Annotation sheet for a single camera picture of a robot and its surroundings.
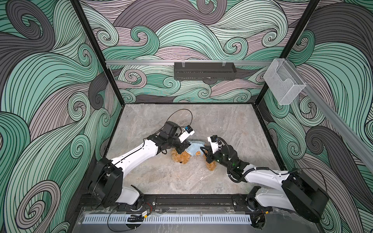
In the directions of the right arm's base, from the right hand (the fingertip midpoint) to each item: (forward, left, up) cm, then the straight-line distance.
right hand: (202, 147), depth 83 cm
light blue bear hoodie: (-2, +5, +3) cm, 6 cm away
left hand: (+1, +8, +3) cm, 8 cm away
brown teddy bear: (-6, +11, -2) cm, 12 cm away
